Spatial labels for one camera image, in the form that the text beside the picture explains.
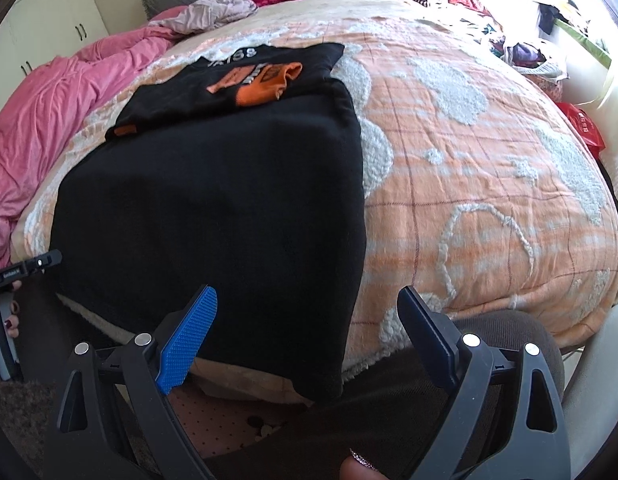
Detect person's right hand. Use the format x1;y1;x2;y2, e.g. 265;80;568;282
339;450;390;480

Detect white curtain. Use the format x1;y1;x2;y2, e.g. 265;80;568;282
564;0;618;241

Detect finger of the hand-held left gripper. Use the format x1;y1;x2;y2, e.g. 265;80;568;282
19;250;63;277

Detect black sweater with orange cuffs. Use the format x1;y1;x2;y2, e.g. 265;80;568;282
49;42;367;403

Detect cream wardrobe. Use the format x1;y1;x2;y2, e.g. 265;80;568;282
0;0;110;83

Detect red plastic bag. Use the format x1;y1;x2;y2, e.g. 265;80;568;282
556;102;607;161

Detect pink dotted pajamas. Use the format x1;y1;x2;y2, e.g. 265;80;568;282
171;385;310;461

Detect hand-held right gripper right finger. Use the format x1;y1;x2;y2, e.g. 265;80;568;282
396;286;572;480

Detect pink duvet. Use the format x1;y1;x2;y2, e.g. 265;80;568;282
0;5;190;266

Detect orange checked fleece blanket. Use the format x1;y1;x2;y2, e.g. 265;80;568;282
12;0;618;406

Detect crumpled mauve garment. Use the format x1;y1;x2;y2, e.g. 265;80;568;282
149;0;257;36

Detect person's left hand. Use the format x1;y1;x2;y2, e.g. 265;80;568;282
0;280;24;367

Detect white bag of clothes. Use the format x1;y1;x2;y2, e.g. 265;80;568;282
504;40;570;81

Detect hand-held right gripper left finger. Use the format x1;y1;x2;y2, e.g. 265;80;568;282
56;285;220;480

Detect green windowsill cover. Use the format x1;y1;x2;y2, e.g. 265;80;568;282
554;17;612;68

